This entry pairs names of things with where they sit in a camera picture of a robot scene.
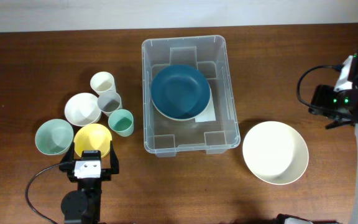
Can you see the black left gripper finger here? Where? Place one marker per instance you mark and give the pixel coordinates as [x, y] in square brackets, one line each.
[67, 162]
[114, 162]

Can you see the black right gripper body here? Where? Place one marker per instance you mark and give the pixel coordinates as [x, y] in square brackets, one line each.
[328, 103]

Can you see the mint green small bowl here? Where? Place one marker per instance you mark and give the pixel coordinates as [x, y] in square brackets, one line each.
[54, 137]

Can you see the yellow small bowl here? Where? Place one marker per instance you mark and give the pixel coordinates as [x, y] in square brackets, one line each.
[93, 137]

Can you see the cream shallow bowl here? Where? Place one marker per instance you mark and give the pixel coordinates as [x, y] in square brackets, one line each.
[184, 108]

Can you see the large cream bowl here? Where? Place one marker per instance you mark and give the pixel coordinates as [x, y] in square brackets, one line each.
[275, 153]

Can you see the dark blue bowl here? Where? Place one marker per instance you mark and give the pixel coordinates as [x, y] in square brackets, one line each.
[175, 80]

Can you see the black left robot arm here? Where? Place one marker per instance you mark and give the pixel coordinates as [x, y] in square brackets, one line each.
[83, 205]

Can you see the mint green cup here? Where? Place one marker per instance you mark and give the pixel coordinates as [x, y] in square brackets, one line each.
[121, 122]

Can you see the white small bowl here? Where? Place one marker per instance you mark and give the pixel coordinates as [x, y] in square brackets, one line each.
[82, 109]

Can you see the clear plastic storage bin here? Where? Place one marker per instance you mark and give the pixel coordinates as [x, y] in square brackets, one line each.
[208, 54]

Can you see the grey cup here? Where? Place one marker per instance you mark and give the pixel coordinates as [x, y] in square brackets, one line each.
[108, 102]

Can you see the cream white cup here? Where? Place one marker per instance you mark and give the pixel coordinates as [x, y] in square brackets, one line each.
[102, 82]

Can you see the white label in bin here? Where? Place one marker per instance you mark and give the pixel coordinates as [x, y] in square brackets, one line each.
[208, 114]

